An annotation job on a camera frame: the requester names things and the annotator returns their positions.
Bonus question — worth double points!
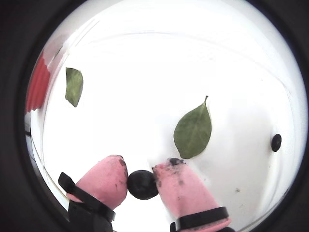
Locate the pink-tipped gripper finger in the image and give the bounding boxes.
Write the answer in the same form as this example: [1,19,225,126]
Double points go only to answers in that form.
[151,157,236,232]
[57,154,129,232]

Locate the dark blueberry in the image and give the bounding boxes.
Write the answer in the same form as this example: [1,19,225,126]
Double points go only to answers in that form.
[127,170,159,201]
[271,133,282,152]

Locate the red collapsible silicone cup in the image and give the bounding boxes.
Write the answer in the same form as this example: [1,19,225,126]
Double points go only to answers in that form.
[25,51,52,113]

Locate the green leaf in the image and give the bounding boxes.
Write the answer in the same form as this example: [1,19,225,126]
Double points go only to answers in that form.
[173,95,213,160]
[65,67,84,108]

